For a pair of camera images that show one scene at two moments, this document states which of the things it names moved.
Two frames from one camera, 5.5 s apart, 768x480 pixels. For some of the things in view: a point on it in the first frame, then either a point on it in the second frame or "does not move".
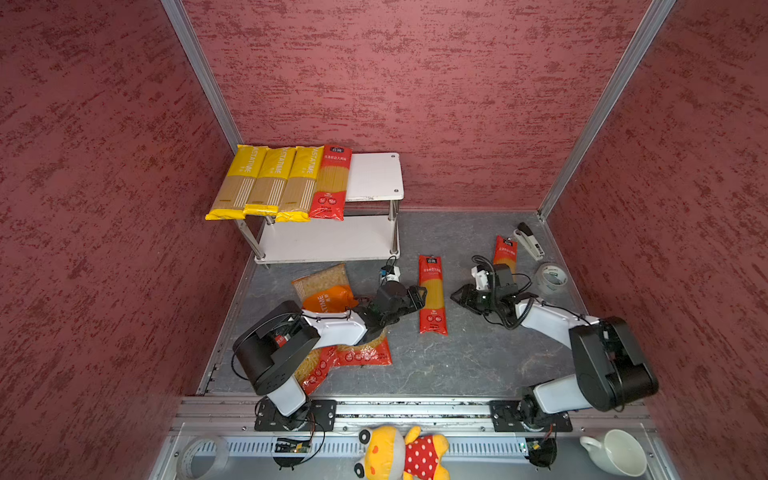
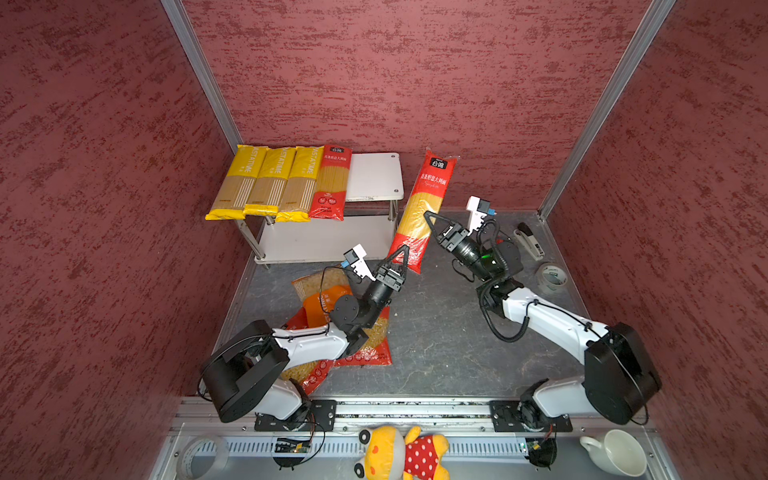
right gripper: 465,298 to 453,236
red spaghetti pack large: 331,190 does not move
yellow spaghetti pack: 300,187 does not move
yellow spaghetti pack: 269,184 does not move
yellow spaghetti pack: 239,184 does not move
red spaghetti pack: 432,315 to 414,231
